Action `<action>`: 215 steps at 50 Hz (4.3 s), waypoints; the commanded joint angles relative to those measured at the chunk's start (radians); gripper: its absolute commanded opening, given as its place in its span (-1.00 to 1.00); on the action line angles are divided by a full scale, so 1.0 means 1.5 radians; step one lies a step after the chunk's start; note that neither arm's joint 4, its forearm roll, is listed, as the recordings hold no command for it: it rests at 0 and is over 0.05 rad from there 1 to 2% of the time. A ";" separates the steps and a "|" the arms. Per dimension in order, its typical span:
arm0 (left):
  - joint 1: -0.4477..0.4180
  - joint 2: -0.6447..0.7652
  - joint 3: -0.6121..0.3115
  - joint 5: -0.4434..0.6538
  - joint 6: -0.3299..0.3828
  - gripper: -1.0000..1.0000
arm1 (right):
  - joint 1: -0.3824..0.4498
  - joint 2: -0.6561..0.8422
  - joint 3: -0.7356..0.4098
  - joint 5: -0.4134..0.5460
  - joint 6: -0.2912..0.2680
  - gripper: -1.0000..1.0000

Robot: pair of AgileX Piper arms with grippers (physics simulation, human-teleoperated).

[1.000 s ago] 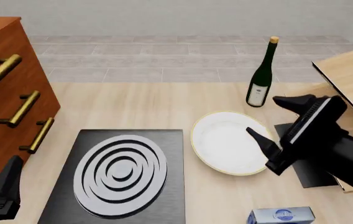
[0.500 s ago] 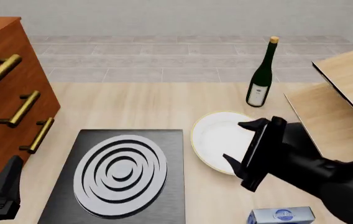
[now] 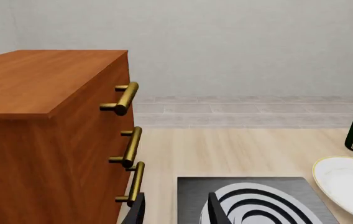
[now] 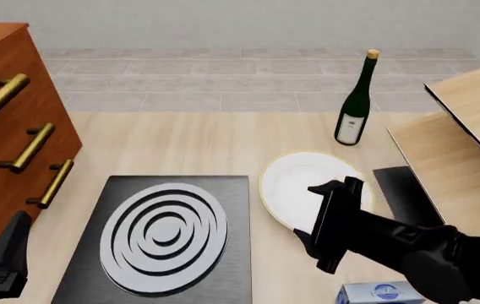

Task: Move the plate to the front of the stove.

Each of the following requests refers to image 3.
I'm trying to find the brass drawer handle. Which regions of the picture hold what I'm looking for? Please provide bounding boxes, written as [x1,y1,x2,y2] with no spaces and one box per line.
[99,82,140,117]
[114,161,145,208]
[108,126,143,168]

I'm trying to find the white plate with gold rim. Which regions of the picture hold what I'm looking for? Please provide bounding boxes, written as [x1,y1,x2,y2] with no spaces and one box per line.
[311,156,353,224]

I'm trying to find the wooden cabinet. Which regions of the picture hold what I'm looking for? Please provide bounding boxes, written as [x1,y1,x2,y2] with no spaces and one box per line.
[0,49,140,224]

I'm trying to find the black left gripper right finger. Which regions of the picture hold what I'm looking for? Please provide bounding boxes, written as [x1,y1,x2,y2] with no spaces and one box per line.
[208,192,232,224]

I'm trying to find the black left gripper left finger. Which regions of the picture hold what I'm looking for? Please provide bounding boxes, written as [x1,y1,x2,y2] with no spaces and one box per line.
[123,192,147,224]

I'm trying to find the flat black stove plate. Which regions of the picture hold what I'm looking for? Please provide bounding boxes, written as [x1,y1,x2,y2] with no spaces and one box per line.
[176,176,340,224]

